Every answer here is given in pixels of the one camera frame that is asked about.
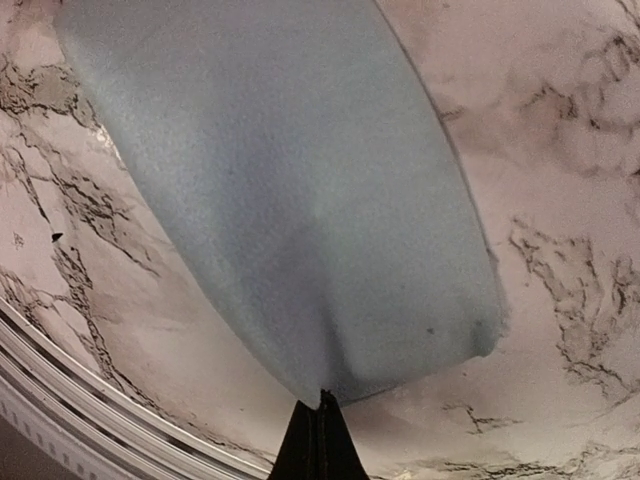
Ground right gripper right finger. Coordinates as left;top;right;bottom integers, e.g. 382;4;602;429
317;390;369;480

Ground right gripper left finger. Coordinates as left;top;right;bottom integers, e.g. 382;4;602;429
269;401;319;480

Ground blue cleaning cloth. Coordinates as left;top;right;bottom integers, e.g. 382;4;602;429
54;1;504;407

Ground front aluminium rail base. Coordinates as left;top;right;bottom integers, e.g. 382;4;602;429
1;302;268;479

